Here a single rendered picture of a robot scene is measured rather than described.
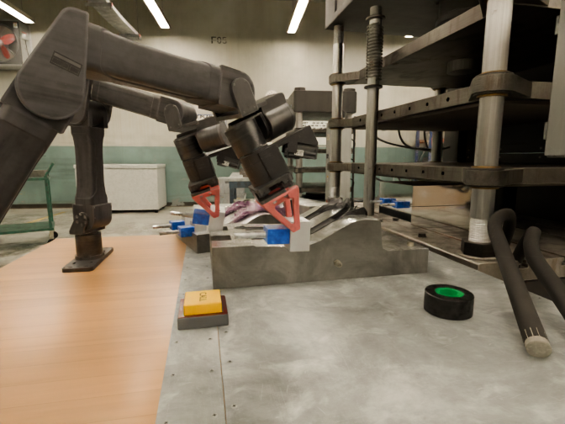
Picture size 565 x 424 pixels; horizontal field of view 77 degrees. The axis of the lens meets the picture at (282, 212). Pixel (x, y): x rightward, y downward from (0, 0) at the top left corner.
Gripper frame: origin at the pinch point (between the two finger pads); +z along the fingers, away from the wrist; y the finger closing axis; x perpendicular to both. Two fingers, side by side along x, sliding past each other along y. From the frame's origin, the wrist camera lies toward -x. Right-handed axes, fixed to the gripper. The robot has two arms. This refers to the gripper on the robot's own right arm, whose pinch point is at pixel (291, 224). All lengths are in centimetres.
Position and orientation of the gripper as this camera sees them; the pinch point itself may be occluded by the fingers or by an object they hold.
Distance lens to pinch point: 64.0
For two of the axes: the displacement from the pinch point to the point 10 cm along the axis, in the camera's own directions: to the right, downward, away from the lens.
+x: -8.6, 4.9, -1.3
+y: -2.3, -1.4, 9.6
